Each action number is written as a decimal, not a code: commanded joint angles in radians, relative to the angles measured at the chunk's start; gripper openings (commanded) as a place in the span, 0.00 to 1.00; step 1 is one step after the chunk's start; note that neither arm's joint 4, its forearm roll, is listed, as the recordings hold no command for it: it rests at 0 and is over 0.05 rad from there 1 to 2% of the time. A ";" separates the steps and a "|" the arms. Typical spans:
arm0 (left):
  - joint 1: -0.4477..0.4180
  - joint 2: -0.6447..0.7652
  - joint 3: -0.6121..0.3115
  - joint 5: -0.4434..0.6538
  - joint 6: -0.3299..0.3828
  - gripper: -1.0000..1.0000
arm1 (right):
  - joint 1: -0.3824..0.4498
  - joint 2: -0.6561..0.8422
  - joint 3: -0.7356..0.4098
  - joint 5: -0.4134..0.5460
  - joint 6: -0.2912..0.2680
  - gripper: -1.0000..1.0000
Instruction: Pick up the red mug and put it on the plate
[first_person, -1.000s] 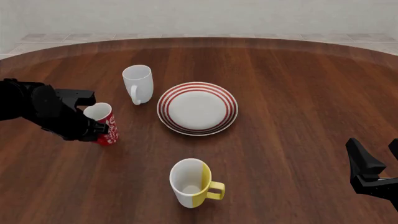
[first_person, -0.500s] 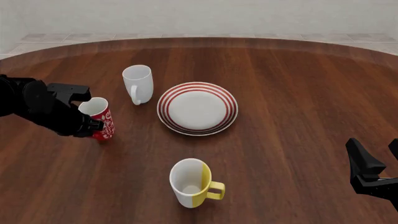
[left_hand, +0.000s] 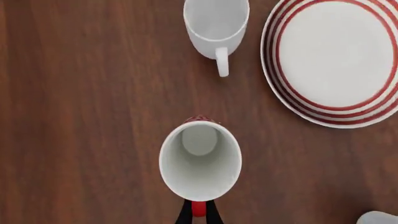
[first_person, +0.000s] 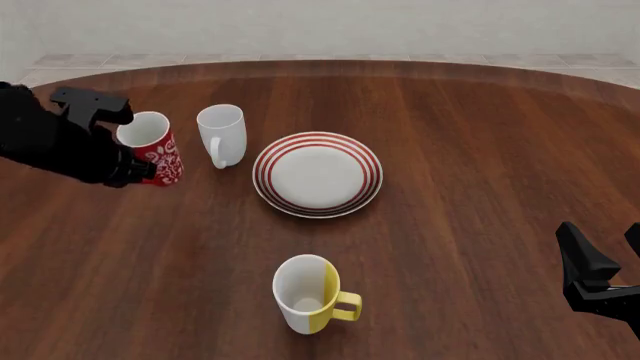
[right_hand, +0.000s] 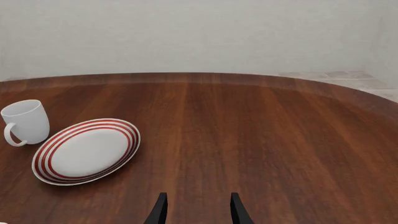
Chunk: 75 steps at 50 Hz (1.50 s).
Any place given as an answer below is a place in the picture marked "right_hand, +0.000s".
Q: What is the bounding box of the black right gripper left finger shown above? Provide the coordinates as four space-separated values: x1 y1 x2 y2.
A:
144 192 168 224

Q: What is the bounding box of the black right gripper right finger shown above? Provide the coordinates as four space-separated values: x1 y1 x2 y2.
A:
230 192 255 224

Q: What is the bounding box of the white plate with red rings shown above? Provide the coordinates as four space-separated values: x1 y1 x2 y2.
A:
31 118 142 187

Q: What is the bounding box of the white mug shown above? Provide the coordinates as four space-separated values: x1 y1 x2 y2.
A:
0 99 50 147

